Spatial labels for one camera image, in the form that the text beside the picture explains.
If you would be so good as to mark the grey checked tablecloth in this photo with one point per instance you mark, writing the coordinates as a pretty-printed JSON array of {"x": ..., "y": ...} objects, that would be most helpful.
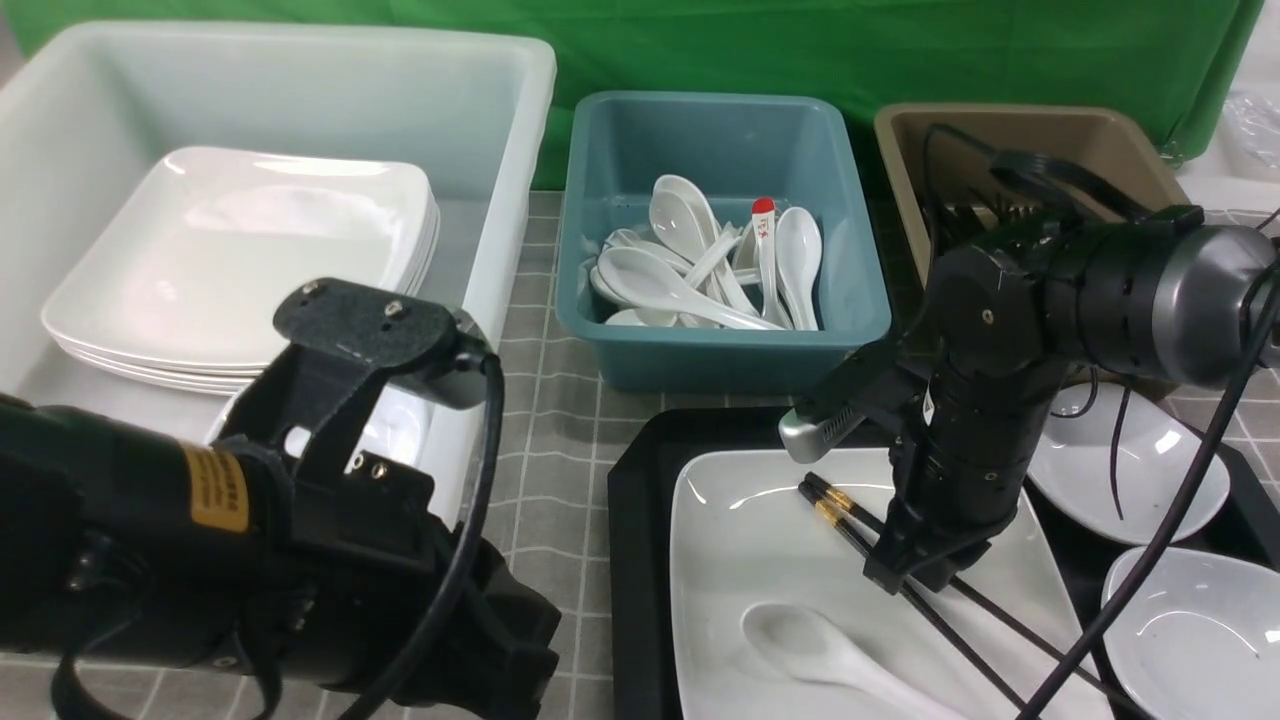
[{"x": 560, "y": 440}]

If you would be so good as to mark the white soup spoon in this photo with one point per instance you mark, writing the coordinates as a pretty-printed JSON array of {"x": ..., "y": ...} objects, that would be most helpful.
[{"x": 807, "y": 647}]

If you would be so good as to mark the green cloth backdrop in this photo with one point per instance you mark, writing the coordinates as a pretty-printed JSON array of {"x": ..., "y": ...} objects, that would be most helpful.
[{"x": 1165, "y": 64}]

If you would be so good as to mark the pile of black chopsticks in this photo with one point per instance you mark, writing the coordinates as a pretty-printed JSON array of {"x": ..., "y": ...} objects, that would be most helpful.
[{"x": 957, "y": 222}]

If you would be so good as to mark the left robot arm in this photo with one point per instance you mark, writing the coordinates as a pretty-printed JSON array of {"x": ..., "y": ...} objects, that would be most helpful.
[{"x": 123, "y": 543}]

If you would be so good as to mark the white square rice plate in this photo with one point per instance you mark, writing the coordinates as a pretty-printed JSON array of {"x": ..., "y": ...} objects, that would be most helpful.
[{"x": 742, "y": 534}]

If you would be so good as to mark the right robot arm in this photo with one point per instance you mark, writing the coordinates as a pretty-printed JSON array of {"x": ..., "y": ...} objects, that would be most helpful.
[{"x": 1169, "y": 298}]

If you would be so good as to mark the stack of white bowls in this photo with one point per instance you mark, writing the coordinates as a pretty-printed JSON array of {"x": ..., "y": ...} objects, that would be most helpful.
[{"x": 395, "y": 430}]

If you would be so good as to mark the large white plastic bin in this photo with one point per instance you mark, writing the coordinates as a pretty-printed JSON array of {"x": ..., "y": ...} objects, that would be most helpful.
[{"x": 92, "y": 111}]

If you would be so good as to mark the pile of white spoons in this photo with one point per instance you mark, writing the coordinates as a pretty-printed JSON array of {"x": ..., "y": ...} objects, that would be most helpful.
[{"x": 700, "y": 273}]

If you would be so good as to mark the stack of white plates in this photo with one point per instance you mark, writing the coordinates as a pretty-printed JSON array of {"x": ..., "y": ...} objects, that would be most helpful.
[{"x": 180, "y": 289}]

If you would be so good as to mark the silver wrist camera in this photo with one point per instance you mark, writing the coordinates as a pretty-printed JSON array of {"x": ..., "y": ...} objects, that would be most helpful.
[{"x": 821, "y": 419}]

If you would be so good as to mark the teal plastic bin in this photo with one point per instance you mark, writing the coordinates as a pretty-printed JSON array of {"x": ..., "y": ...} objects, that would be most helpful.
[{"x": 735, "y": 149}]

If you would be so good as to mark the black serving tray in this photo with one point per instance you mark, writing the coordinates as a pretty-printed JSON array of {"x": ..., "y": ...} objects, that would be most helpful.
[{"x": 641, "y": 488}]

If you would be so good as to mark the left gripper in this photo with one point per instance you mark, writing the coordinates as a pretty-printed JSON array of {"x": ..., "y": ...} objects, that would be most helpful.
[{"x": 419, "y": 612}]

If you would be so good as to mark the red tipped white spoon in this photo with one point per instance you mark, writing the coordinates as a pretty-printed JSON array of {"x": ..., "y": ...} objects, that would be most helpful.
[{"x": 763, "y": 226}]

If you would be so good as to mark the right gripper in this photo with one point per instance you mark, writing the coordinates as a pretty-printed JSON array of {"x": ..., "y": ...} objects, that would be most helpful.
[{"x": 963, "y": 438}]

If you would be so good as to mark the brown plastic bin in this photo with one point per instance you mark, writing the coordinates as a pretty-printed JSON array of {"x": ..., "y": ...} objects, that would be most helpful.
[{"x": 1104, "y": 141}]

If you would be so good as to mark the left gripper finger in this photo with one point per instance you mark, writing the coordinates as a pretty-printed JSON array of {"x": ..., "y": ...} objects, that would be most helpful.
[{"x": 930, "y": 560}]

